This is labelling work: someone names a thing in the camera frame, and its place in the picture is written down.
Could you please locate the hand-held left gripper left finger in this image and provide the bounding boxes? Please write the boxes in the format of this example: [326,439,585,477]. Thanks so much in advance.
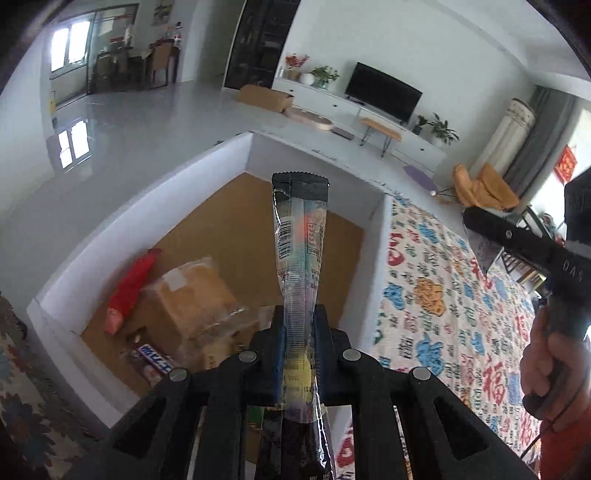
[99,305,287,480]

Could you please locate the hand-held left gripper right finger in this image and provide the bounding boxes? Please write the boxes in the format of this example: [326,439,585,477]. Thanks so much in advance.
[314,305,539,480]

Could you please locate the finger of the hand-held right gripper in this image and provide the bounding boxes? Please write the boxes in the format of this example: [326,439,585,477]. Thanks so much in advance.
[463,206,566,278]

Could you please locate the silver snack packet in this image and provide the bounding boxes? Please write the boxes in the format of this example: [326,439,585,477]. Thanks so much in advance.
[466,228,505,280]

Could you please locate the bread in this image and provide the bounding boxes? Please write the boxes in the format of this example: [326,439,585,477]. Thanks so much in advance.
[141,257,259,370]

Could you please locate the black and clear snack packet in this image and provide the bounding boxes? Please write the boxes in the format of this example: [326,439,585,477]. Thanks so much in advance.
[256,172,338,480]

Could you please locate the brown chocolate bar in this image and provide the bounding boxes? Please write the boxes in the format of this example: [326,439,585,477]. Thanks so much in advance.
[124,344,176,384]

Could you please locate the red snack packet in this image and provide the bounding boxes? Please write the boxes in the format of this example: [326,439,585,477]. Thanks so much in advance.
[104,248,163,334]

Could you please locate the white cardboard box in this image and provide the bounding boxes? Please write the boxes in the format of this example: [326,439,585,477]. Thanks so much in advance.
[27,130,393,430]

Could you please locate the person's right hand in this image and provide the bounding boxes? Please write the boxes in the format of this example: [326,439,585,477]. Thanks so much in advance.
[520,305,591,418]

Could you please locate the orange lounge chair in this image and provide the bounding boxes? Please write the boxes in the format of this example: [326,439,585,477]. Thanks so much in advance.
[451,162,520,212]

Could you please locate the grey curtain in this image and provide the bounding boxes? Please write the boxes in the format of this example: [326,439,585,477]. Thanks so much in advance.
[503,85,578,204]

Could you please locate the standing air conditioner with cover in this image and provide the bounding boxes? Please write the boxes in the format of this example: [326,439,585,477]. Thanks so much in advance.
[475,98,536,178]

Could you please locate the purple oval object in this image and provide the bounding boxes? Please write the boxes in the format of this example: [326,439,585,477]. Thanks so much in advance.
[403,165,437,197]

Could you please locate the printed woven blanket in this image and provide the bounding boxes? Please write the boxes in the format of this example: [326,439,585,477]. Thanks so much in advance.
[335,194,559,480]

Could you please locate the large leafy potted plant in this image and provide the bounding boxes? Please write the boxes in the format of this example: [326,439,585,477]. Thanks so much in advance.
[426,113,460,147]

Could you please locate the wooden stool with metal legs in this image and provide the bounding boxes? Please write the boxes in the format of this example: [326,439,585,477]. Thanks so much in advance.
[359,117,402,158]

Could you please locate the black television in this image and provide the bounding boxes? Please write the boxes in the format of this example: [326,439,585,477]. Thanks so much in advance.
[345,62,423,124]

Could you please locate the white television cabinet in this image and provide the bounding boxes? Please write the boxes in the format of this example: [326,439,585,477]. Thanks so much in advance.
[271,76,448,174]

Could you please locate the round beige floor cushion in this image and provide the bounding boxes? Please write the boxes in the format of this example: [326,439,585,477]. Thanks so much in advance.
[284,107,334,131]

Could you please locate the green potted plant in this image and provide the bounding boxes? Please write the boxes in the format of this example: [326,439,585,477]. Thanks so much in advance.
[310,66,340,90]

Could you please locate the patterned rug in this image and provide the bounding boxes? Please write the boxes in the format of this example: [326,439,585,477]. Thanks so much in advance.
[0,291,112,480]

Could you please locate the brown cardboard box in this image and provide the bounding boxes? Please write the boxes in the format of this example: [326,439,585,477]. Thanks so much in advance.
[236,84,295,114]

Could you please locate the red flowers in vase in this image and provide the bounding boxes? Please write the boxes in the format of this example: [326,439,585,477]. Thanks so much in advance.
[284,53,310,81]

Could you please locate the wooden dining chair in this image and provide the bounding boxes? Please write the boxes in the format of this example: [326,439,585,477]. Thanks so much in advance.
[148,39,178,90]

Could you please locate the tall black cabinet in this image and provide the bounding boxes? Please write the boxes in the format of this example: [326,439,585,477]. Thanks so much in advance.
[223,0,302,90]

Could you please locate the dining table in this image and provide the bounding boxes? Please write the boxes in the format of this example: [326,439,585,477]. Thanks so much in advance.
[92,44,148,90]

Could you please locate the sliding glass door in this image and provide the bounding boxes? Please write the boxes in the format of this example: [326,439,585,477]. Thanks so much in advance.
[48,4,139,104]

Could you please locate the red wall hanging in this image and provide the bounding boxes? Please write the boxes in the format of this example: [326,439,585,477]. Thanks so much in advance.
[555,144,578,184]

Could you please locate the black cable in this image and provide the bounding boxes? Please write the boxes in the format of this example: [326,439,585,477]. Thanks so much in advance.
[519,413,580,460]

